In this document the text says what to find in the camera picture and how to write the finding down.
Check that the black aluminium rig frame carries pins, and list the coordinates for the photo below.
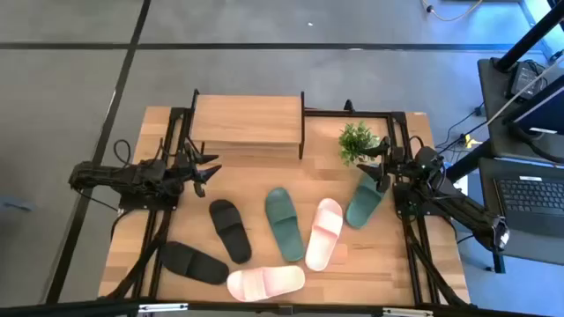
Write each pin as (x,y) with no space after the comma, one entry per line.
(352,113)

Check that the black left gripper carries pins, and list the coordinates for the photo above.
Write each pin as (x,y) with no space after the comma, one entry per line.
(180,169)

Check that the dark flat monitor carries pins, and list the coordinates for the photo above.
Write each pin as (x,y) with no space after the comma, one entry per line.
(546,110)

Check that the small black rail mount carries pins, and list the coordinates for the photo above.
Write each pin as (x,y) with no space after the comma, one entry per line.
(349,105)

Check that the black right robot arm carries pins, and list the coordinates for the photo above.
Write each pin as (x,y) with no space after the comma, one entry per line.
(467,211)

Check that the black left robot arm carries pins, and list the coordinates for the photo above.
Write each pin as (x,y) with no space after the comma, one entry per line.
(110,176)

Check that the dark laptop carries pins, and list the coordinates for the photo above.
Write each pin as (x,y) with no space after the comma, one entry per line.
(529,198)

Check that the wooden shelf with black legs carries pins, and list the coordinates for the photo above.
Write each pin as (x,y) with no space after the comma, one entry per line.
(247,119)

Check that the green potted plant white pot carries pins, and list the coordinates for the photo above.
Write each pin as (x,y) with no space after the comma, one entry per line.
(354,141)

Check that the yellow plug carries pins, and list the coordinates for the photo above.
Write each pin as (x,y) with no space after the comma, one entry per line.
(471,142)

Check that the black slide sandal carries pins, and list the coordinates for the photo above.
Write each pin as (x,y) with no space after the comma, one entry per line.
(194,263)
(230,231)

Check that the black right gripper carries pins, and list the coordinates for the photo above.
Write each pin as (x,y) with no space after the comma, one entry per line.
(401,163)

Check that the pink slide sandal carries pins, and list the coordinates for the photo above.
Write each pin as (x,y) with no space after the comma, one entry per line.
(324,235)
(264,284)

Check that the green slide sandal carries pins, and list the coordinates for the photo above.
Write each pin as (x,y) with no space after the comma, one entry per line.
(284,224)
(363,204)

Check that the black metal pole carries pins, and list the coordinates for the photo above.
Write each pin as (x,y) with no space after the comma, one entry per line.
(529,39)
(467,163)

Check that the black power adapter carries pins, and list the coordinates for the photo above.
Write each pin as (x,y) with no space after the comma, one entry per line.
(524,77)

